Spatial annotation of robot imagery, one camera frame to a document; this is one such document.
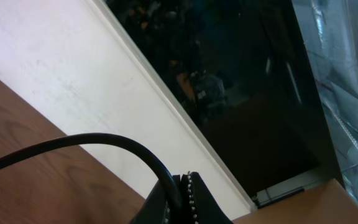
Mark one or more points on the black monitor screen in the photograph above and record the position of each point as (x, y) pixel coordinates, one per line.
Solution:
(240, 71)

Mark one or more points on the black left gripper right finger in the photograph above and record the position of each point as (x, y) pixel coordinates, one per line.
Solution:
(199, 206)

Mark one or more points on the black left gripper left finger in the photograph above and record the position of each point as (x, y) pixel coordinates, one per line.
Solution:
(156, 209)

